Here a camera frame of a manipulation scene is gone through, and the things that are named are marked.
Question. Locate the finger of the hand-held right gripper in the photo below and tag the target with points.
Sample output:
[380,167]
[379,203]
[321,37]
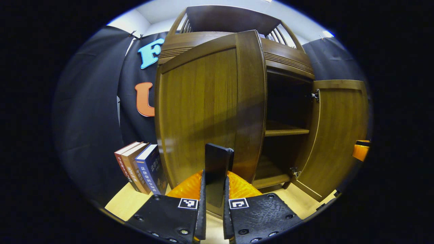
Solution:
[360,150]

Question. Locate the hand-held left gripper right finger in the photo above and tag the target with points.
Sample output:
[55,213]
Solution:
[261,217]

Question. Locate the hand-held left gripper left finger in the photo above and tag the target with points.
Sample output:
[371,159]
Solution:
[169,220]

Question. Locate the wooden shoe cabinet door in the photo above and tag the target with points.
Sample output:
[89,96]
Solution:
[200,112]
[339,135]

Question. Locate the wooden double-door shoe cabinet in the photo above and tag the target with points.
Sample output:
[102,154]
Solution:
[230,17]

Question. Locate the metal door hinge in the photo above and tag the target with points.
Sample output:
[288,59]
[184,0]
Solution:
[315,96]
[295,172]

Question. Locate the wooden cabinet shelf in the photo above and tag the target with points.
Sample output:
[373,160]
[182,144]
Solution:
[284,130]

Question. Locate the wooden cabinet drawer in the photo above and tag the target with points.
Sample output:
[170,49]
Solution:
[288,61]

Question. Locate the blue hardcover book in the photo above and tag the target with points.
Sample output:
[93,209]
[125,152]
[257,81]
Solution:
[152,169]

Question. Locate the brown hardcover book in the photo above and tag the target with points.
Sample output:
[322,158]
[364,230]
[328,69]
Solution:
[130,166]

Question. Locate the red hardcover book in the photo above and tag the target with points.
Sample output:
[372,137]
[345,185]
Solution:
[122,162]

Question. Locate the small ceiling light panel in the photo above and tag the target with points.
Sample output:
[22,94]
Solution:
[328,34]

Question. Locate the black backdrop cloth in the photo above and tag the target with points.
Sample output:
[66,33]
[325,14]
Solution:
[88,112]

